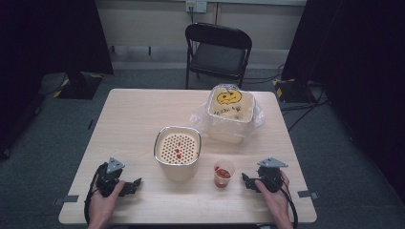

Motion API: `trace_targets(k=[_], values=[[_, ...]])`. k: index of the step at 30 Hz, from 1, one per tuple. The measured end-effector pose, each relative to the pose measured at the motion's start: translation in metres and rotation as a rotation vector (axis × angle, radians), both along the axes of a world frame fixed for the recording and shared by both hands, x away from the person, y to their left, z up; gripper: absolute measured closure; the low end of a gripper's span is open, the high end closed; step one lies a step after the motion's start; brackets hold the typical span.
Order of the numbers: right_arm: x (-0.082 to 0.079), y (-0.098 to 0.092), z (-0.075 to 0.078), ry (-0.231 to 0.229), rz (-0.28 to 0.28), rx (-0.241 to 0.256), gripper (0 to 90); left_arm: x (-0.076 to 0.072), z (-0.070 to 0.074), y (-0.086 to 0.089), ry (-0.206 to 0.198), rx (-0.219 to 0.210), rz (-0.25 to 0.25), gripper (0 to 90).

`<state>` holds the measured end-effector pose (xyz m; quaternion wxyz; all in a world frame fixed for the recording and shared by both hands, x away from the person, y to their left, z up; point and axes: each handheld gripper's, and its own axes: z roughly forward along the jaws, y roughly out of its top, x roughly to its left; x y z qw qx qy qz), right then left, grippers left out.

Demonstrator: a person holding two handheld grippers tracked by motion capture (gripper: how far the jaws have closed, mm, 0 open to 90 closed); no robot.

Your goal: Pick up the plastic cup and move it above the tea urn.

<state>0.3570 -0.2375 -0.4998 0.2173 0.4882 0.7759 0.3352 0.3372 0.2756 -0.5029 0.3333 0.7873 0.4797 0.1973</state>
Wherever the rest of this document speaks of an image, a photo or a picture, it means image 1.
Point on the red food scraps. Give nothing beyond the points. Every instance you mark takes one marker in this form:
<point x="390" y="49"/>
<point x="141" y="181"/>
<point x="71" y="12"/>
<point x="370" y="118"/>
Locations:
<point x="178" y="153"/>

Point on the cream bin with pumpkin face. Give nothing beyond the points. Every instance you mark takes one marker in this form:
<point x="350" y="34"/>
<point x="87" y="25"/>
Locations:
<point x="231" y="109"/>

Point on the clear plastic bag liner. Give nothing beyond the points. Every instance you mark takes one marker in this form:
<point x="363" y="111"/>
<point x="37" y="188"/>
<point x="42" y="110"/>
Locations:
<point x="200" y="122"/>

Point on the person's right hand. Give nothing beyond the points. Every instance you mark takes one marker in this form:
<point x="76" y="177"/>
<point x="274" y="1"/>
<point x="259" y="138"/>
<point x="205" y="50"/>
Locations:
<point x="276" y="203"/>

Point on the white wall socket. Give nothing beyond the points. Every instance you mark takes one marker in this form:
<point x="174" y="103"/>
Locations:
<point x="196" y="5"/>

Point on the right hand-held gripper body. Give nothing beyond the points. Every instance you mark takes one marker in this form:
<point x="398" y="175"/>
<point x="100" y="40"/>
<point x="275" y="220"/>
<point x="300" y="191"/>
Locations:
<point x="270" y="178"/>

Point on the black curtain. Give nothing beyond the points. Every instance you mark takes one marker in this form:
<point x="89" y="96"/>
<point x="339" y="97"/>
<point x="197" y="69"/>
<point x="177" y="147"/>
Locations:
<point x="47" y="38"/>
<point x="359" y="63"/>

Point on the red sauce in cup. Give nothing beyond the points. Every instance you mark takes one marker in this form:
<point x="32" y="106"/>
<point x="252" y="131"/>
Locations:
<point x="222" y="173"/>

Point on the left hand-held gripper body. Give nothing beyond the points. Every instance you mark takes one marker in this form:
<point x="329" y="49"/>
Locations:
<point x="108" y="178"/>

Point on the cream bin with perforated strainer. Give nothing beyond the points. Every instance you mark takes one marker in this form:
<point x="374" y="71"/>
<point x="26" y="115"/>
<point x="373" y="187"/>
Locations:
<point x="177" y="156"/>

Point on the black folding chair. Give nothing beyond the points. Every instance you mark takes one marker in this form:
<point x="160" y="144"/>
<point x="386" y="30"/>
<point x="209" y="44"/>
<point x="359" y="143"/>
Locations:
<point x="218" y="55"/>

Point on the black stand base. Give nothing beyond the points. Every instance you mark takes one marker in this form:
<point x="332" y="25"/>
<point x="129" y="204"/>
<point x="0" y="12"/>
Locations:
<point x="78" y="86"/>
<point x="294" y="90"/>

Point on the grey table clamp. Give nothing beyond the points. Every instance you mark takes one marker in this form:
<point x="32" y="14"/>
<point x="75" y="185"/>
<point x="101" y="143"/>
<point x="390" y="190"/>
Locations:
<point x="308" y="194"/>
<point x="67" y="199"/>

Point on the clear plastic cup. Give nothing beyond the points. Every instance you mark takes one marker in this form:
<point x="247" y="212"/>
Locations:
<point x="223" y="175"/>

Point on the person's left hand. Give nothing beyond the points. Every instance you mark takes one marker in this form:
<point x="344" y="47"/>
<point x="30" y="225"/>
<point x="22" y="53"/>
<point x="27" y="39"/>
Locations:
<point x="102" y="206"/>

